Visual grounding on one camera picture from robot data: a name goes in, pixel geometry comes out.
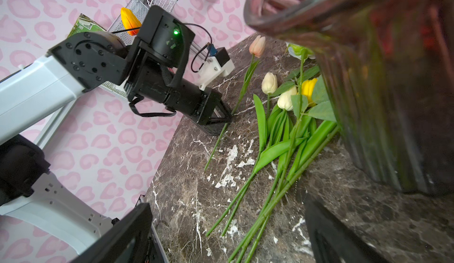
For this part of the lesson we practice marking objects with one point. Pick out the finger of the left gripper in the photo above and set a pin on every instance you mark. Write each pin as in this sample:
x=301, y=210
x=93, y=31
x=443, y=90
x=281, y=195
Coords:
x=215, y=115

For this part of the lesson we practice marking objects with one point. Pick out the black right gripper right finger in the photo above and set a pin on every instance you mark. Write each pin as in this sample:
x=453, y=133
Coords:
x=332, y=241

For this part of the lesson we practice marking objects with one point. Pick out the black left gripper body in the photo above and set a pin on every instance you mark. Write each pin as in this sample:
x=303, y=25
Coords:
x=186, y=98

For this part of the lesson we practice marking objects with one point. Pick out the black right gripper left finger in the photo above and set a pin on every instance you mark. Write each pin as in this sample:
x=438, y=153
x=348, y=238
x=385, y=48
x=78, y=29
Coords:
x=129, y=241

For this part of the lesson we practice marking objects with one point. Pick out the orange artificial tulip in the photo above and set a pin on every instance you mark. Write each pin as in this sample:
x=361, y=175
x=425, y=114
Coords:
x=130, y=22

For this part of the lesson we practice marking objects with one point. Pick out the pink artificial tulip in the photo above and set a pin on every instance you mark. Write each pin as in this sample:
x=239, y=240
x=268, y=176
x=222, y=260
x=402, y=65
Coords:
x=256, y=49

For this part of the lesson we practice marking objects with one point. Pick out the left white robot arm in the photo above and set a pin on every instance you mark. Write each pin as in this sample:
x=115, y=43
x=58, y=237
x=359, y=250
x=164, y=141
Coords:
x=37, y=100

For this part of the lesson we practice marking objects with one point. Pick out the white artificial tulip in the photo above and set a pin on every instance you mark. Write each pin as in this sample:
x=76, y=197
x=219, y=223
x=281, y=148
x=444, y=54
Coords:
x=268, y=87
x=272, y=145

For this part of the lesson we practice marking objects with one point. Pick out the yellow artificial tulip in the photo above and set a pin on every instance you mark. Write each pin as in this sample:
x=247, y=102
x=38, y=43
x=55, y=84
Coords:
x=301, y=122

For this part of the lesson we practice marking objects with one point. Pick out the green red book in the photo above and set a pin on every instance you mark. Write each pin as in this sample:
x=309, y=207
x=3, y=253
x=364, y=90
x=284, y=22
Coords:
x=85, y=24

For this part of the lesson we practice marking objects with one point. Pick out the right red glass vase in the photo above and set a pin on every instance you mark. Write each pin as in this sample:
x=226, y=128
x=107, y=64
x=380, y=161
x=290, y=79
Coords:
x=388, y=67

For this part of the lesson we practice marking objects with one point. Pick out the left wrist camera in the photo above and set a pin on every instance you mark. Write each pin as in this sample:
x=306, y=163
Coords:
x=217, y=64

